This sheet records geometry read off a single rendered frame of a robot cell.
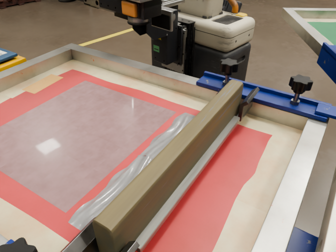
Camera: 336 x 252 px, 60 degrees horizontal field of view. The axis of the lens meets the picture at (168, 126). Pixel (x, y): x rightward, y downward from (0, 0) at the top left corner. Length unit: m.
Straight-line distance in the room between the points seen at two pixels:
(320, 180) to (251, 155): 1.48
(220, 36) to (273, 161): 0.95
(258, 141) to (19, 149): 0.48
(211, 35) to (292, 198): 1.10
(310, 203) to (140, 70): 1.37
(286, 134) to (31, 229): 0.51
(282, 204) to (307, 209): 1.39
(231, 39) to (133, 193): 1.16
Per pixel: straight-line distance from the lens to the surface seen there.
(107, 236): 0.35
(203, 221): 0.47
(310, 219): 1.82
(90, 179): 0.54
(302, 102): 0.70
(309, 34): 1.20
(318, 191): 1.98
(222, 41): 1.45
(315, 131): 0.64
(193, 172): 0.48
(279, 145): 0.64
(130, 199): 0.36
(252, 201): 0.51
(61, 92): 0.82
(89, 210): 0.49
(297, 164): 0.55
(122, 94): 0.77
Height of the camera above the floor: 1.34
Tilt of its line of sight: 36 degrees down
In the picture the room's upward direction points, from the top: straight up
